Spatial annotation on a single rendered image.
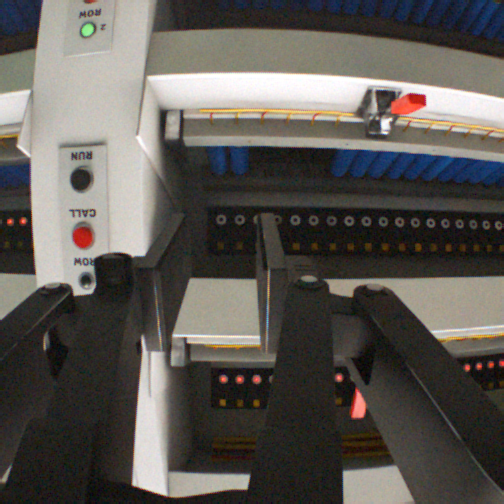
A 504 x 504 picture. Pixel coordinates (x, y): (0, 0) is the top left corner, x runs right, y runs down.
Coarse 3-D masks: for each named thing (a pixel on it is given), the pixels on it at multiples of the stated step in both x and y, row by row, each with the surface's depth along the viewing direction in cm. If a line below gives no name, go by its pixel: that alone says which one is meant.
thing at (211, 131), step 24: (192, 120) 33; (216, 120) 33; (240, 120) 33; (264, 120) 33; (288, 120) 32; (312, 120) 32; (336, 120) 32; (432, 120) 31; (192, 144) 34; (216, 144) 34; (240, 144) 34; (264, 144) 34; (288, 144) 34; (312, 144) 34; (336, 144) 34; (360, 144) 34; (384, 144) 33; (408, 144) 33; (432, 144) 33; (456, 144) 33; (480, 144) 33
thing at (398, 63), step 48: (192, 48) 28; (240, 48) 28; (288, 48) 28; (336, 48) 28; (384, 48) 28; (432, 48) 29; (144, 96) 27; (192, 96) 31; (240, 96) 31; (288, 96) 31; (336, 96) 30; (432, 96) 29; (480, 96) 28; (144, 144) 28; (240, 192) 46; (288, 192) 46
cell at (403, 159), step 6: (402, 156) 37; (408, 156) 36; (414, 156) 36; (396, 162) 39; (402, 162) 38; (408, 162) 38; (390, 168) 41; (396, 168) 40; (402, 168) 39; (390, 174) 41; (396, 174) 41
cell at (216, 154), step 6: (210, 150) 36; (216, 150) 36; (222, 150) 37; (210, 156) 38; (216, 156) 37; (222, 156) 38; (210, 162) 40; (216, 162) 39; (222, 162) 39; (216, 168) 40; (222, 168) 41
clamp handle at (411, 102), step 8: (408, 96) 23; (416, 96) 23; (424, 96) 23; (392, 104) 26; (400, 104) 24; (408, 104) 23; (416, 104) 23; (424, 104) 23; (384, 112) 28; (392, 112) 26; (400, 112) 25; (408, 112) 25; (384, 120) 29; (384, 128) 29
